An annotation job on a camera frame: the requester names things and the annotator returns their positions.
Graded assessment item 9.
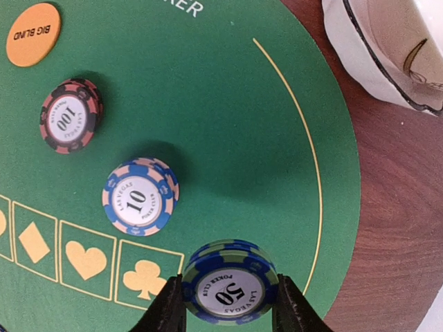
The white ceramic upper bowl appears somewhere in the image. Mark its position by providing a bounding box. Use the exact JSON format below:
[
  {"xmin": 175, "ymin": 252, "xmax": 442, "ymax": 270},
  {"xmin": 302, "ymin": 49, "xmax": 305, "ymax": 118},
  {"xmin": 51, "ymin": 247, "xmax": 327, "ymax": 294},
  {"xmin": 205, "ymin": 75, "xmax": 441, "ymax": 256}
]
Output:
[{"xmin": 343, "ymin": 1, "xmax": 442, "ymax": 116}]

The green blue chip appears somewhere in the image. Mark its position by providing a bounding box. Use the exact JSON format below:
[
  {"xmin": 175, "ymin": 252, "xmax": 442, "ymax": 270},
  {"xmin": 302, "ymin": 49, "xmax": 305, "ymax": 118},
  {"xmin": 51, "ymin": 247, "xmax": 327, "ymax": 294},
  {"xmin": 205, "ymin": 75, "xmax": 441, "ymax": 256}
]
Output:
[{"xmin": 181, "ymin": 239, "xmax": 278, "ymax": 325}]

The blue tan chip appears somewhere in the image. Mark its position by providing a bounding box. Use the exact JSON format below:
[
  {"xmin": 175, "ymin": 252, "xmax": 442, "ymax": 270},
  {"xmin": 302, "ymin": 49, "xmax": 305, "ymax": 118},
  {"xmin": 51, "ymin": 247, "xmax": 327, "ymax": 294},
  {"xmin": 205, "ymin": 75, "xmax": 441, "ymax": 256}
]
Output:
[{"xmin": 102, "ymin": 158, "xmax": 180, "ymax": 237}]

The green round poker mat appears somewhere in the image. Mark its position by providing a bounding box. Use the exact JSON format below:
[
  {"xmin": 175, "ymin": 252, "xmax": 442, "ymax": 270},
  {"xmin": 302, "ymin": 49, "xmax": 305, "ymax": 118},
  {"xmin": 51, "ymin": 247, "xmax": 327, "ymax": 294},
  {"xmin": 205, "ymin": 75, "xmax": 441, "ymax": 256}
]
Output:
[{"xmin": 1, "ymin": 1, "xmax": 361, "ymax": 331}]

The orange round blind button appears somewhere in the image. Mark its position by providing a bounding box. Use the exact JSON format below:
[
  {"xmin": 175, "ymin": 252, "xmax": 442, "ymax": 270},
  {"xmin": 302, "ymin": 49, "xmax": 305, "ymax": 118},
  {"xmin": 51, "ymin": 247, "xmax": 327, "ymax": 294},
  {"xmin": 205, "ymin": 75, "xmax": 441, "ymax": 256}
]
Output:
[{"xmin": 6, "ymin": 2, "xmax": 62, "ymax": 67}]

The white ceramic bowl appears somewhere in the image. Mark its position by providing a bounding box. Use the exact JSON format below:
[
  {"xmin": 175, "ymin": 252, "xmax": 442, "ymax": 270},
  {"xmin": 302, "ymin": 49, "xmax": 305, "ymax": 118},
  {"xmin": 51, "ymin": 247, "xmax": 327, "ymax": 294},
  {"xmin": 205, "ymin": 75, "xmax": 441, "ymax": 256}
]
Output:
[
  {"xmin": 321, "ymin": 0, "xmax": 443, "ymax": 117},
  {"xmin": 343, "ymin": 1, "xmax": 442, "ymax": 116}
]

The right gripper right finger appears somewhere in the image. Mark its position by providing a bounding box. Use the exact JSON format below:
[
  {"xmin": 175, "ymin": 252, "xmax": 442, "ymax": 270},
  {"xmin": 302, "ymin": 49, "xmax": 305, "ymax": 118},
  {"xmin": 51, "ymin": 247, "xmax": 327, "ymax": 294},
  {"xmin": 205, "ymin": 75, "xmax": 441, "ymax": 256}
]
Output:
[{"xmin": 275, "ymin": 274, "xmax": 333, "ymax": 332}]

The orange black chip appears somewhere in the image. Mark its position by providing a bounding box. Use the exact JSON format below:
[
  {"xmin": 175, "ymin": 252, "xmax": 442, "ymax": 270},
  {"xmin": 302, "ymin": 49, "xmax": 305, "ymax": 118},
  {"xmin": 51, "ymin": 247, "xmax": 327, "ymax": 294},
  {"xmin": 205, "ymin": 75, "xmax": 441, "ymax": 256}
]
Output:
[{"xmin": 39, "ymin": 78, "xmax": 105, "ymax": 154}]

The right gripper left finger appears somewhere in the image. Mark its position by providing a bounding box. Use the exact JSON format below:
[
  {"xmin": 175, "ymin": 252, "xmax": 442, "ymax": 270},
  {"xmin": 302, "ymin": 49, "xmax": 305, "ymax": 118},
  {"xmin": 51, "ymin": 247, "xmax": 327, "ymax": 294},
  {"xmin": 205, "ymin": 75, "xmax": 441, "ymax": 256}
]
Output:
[{"xmin": 129, "ymin": 275, "xmax": 187, "ymax": 332}]

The white ceramic lower bowl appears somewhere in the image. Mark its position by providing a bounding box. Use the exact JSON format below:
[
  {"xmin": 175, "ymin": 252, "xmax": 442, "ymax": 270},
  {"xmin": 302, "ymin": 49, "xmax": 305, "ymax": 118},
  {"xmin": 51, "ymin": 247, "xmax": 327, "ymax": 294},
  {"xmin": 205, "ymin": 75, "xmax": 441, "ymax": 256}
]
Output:
[{"xmin": 321, "ymin": 0, "xmax": 443, "ymax": 117}]

